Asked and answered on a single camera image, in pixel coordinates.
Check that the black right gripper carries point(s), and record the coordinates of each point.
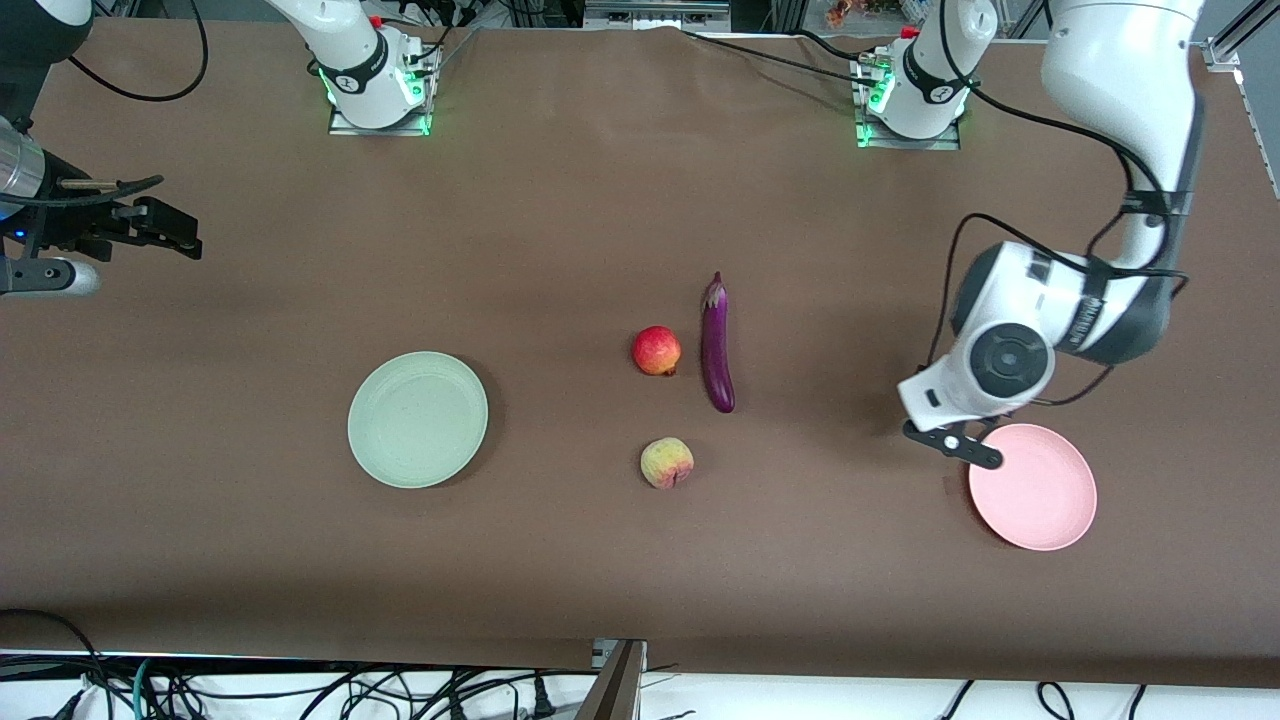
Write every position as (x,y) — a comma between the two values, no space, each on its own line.
(62,224)

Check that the red apple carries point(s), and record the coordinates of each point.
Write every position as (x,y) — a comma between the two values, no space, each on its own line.
(656,350)

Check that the yellow pink peach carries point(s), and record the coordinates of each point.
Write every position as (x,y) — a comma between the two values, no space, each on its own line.
(667,463)

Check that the purple eggplant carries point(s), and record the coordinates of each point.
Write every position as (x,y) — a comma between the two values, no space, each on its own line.
(716,350)

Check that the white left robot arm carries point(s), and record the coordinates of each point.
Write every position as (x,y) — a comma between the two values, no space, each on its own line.
(1120,90)

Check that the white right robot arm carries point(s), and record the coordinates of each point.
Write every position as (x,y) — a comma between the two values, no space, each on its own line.
(350,60)

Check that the pale green round plate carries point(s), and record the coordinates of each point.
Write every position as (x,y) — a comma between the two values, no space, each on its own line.
(418,420)

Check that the brown table cloth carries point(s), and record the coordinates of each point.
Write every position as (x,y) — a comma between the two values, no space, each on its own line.
(600,200)

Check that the brown angled bar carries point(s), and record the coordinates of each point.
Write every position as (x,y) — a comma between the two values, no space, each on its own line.
(612,690)

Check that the pink round plate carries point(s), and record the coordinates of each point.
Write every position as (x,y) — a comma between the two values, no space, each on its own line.
(1040,500)

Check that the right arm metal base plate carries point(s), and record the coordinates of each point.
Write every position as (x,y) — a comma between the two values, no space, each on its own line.
(380,128)

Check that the grey metal frame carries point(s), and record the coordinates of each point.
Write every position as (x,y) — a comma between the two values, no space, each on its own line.
(655,12)

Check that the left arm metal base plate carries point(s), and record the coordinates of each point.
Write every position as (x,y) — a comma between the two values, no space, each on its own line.
(905,143)

